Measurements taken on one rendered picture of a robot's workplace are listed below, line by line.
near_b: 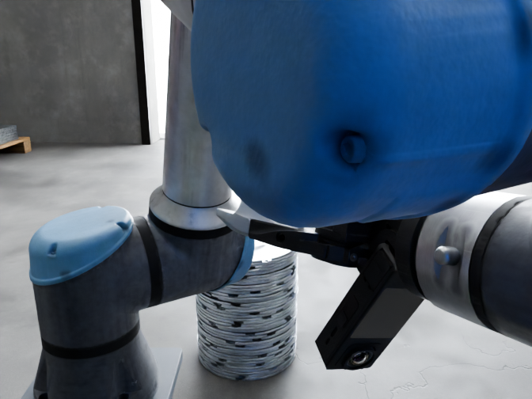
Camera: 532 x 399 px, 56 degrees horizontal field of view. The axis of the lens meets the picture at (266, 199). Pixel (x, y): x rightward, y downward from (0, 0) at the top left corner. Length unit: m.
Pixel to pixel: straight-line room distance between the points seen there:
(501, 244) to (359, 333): 0.15
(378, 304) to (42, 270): 0.38
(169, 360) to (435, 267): 0.52
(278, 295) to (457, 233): 1.08
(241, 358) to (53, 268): 0.89
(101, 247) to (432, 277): 0.38
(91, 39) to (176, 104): 4.25
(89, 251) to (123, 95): 4.17
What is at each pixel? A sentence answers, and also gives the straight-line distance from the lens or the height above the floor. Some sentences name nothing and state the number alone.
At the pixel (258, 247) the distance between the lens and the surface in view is 1.35.
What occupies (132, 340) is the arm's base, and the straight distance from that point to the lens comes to 0.65.
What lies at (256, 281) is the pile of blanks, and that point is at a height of 0.29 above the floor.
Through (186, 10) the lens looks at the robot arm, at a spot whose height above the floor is 0.89.
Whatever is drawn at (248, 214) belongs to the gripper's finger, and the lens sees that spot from 0.41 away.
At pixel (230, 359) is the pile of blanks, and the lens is 1.41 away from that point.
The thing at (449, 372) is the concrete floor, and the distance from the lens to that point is 1.56.
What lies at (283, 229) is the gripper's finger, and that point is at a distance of 0.38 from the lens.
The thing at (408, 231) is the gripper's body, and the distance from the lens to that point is 0.31.
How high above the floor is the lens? 0.88
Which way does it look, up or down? 17 degrees down
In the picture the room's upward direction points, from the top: straight up
